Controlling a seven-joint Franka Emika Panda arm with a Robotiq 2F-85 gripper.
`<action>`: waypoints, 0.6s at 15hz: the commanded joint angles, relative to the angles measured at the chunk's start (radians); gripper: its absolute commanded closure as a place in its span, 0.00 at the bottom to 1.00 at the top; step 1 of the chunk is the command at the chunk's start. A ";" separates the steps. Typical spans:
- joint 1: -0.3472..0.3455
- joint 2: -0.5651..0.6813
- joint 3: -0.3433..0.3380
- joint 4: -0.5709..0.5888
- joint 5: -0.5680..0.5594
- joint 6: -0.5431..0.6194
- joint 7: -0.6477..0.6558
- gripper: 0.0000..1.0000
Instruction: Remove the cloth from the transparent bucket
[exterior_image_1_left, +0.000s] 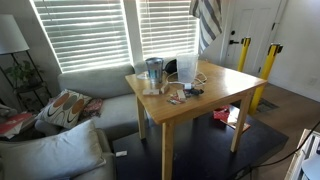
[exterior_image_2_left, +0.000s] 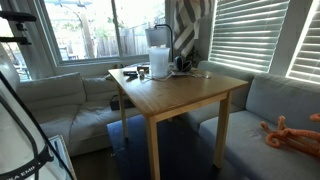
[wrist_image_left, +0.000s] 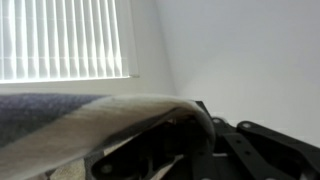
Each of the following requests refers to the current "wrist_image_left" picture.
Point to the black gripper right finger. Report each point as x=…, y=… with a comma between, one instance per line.
x=266, y=153

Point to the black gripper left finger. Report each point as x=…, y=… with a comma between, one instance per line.
x=143, y=160

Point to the grey striped cloth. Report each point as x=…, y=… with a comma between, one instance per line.
x=66, y=130

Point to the wide white window blinds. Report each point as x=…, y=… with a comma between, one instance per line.
x=60, y=36

